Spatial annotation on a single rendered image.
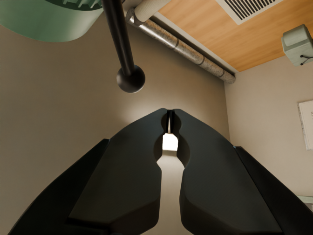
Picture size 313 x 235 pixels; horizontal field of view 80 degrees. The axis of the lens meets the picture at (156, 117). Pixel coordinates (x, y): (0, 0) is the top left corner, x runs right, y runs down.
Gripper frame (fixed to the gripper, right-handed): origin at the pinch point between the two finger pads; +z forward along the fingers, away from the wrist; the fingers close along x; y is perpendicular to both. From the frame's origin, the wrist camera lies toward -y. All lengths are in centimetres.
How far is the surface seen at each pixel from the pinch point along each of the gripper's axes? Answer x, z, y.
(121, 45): -4.3, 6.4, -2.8
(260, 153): 146, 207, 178
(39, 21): -15.6, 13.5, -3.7
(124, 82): -5.0, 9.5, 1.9
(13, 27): -19.4, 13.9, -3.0
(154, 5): -13, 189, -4
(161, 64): -5, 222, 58
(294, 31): 118, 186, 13
